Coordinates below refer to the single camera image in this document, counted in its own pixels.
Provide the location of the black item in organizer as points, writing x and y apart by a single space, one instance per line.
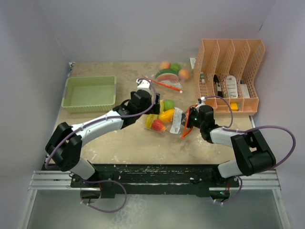
217 86

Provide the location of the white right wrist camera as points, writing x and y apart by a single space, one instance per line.
201 102

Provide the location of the white green tube in organizer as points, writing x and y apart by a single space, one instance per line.
202 77

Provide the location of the red fake strawberry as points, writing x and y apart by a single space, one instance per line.
158 125

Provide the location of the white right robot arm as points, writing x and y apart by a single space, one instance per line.
251 151

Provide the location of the white box in organizer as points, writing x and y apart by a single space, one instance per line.
244 90

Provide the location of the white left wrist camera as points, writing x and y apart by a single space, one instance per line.
143 84

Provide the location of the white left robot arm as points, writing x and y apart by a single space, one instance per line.
65 144

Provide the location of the light green perforated basket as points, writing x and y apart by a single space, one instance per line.
89 94

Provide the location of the green fake custard apple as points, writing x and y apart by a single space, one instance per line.
168 104

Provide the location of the fake watermelon slice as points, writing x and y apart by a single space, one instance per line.
167 75

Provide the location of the fake peach right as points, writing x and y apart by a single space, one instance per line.
184 74

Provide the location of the yellow block in organizer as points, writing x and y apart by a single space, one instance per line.
234 106

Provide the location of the fake peach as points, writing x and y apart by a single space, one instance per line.
165 65
184 74

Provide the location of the yellow fake starfruit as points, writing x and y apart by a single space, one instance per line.
161 106

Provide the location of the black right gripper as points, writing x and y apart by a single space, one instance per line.
193 110

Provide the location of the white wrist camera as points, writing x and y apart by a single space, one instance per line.
201 102
143 84

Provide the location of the small white box behind organizer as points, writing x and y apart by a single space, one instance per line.
192 62

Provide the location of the orange plastic file organizer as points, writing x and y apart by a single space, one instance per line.
223 57

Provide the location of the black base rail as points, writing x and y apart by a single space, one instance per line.
202 176

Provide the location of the green fake leafy vegetable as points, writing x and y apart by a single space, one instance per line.
175 67

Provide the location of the white bottle in organizer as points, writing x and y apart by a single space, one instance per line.
231 84

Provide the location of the fake peach left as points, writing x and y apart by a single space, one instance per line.
165 65

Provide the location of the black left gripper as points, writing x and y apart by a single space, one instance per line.
156 108

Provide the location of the aluminium frame rail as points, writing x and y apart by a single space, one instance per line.
49 180

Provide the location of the clear zip bag orange seal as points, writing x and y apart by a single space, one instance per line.
177 127

